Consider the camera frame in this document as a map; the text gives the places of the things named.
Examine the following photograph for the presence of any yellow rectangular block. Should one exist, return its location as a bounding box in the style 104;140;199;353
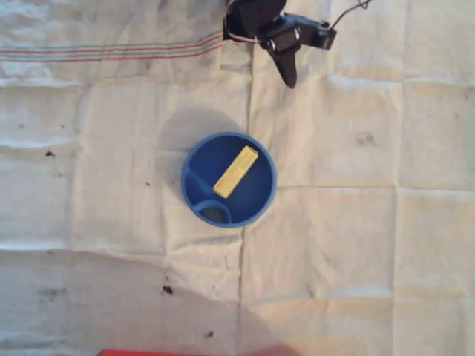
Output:
212;145;260;198

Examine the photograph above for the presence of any blue plastic cup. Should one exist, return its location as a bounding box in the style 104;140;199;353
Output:
180;131;278;228

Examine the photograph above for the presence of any red object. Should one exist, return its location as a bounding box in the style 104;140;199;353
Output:
96;343;300;356

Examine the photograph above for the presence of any white cloth with coloured stripes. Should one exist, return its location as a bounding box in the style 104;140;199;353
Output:
0;0;224;88

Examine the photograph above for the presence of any plain white cloth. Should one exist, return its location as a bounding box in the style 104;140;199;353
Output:
0;0;475;356

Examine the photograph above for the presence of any blue white gripper camera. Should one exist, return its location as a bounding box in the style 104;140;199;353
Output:
281;12;338;51

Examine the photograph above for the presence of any thin black cable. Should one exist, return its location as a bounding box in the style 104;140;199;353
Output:
329;0;373;30

